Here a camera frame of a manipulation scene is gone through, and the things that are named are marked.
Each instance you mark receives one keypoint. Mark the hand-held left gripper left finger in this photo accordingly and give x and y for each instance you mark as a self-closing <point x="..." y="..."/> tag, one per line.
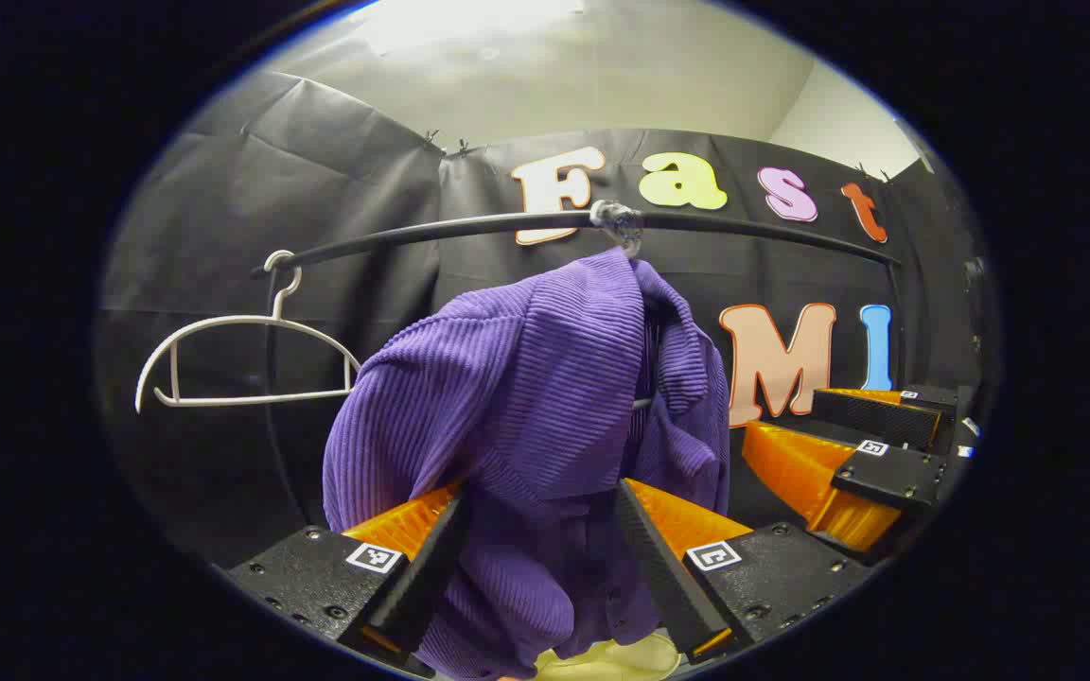
<point x="431" y="577"/>

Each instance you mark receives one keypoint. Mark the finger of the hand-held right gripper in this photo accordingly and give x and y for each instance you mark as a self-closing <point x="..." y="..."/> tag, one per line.
<point x="890" y="478"/>
<point x="876" y="418"/>

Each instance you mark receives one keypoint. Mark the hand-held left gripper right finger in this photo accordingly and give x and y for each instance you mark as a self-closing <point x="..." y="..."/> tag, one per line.
<point x="659" y="567"/>

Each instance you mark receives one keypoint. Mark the cream laundry hamper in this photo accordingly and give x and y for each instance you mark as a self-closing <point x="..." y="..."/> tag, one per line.
<point x="621" y="658"/>

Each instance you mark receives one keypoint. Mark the purple ribbed sweater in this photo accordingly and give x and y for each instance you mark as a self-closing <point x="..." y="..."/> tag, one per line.
<point x="526" y="397"/>

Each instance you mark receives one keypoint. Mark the pale clothes hanger clear hook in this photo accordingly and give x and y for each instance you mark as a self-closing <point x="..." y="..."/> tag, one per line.
<point x="616" y="219"/>

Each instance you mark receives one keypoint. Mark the white empty clothes hanger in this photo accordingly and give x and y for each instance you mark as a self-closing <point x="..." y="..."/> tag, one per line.
<point x="223" y="320"/>

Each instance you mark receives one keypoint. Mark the black clothes rail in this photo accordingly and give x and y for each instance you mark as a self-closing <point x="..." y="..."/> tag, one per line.
<point x="469" y="227"/>

